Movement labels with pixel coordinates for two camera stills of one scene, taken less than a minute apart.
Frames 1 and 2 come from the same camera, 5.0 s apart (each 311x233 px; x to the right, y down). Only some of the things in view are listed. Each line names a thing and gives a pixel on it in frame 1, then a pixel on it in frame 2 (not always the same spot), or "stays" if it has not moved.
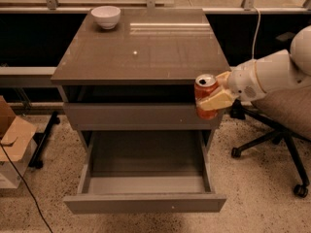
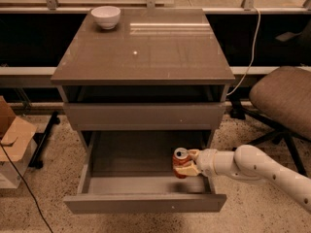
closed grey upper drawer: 140,116 stays
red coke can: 203,85 → 179,158
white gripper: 242,82 → 205,162
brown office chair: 287,114 stays
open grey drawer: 146,172 stays
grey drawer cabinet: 140,75 stays
